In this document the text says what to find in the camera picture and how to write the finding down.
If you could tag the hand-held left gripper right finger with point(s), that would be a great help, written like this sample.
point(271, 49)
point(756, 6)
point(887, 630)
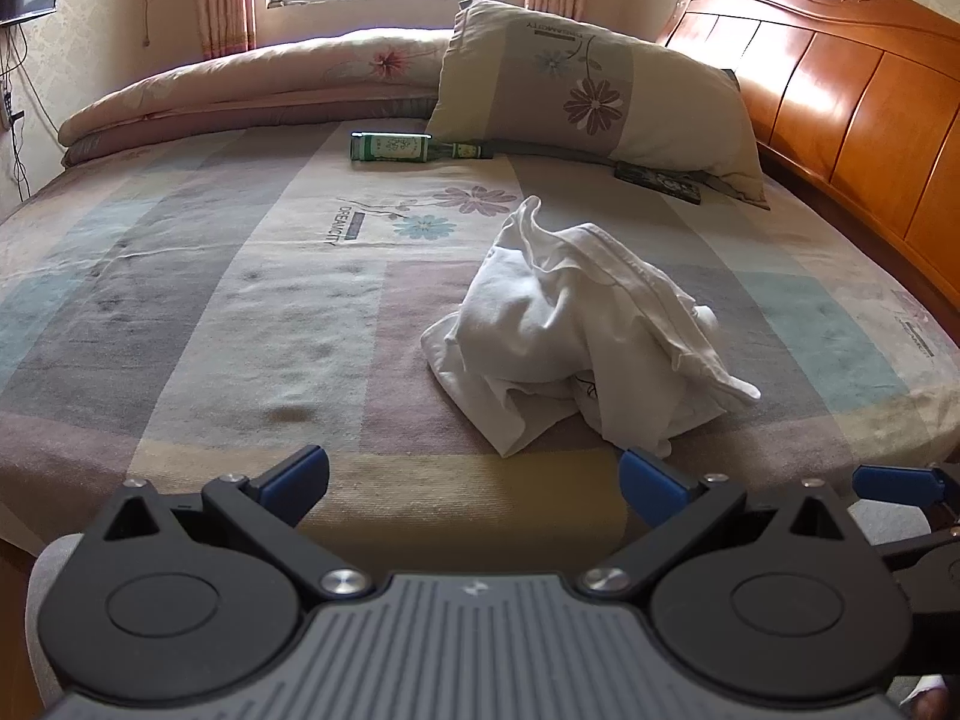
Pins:
point(652, 484)

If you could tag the floral pillow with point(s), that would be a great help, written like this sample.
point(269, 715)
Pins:
point(600, 90)

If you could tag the person's grey trousers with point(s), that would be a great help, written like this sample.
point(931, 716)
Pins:
point(49, 615)

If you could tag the folded pink floral quilt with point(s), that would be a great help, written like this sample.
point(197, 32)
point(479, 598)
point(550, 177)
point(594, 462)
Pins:
point(225, 90)

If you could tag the wooden headboard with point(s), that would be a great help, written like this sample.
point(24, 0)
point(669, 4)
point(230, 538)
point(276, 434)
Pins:
point(847, 112)

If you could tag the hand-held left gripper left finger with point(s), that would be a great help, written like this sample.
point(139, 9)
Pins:
point(296, 476)

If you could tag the green glass bottle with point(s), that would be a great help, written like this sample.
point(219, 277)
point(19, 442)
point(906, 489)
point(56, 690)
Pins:
point(390, 146)

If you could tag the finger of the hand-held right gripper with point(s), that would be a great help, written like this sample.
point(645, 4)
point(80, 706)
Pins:
point(896, 484)
point(934, 566)

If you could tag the white printed t-shirt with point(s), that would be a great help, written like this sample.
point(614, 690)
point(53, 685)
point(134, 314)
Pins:
point(555, 330)

